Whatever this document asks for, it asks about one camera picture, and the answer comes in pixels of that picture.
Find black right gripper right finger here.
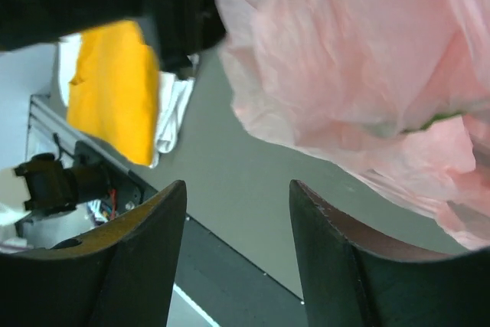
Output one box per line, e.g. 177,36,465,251
289,181,489,326

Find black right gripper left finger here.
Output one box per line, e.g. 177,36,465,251
1,181,187,326

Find pink plastic bag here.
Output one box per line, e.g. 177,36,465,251
216,0,489,250

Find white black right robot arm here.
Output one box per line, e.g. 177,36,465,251
1,153,489,326

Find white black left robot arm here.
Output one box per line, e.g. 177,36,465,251
1,0,225,77

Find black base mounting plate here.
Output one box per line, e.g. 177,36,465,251
74,141,305,327

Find orange folded cloth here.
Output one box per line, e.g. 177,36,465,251
67,21,159,166

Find white folded cloth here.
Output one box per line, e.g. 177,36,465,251
58,32,194,168

